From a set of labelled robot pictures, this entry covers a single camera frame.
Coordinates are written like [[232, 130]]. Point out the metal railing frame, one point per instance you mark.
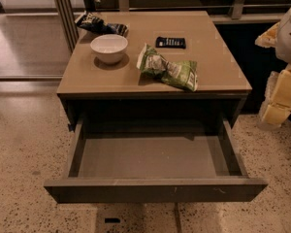
[[238, 21]]

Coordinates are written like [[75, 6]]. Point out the black calculator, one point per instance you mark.
[[173, 43]]

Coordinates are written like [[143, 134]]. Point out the dark blue chip bag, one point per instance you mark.
[[94, 24]]

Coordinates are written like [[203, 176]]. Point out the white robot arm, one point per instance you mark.
[[282, 50]]

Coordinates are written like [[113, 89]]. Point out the green jalapeno chip bag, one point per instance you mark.
[[182, 74]]

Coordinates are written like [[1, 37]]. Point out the brown drawer cabinet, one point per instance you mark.
[[121, 92]]

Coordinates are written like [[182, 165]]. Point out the open top drawer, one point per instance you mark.
[[154, 161]]

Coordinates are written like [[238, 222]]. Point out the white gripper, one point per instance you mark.
[[289, 38]]

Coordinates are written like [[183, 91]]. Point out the white ceramic bowl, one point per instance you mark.
[[109, 48]]

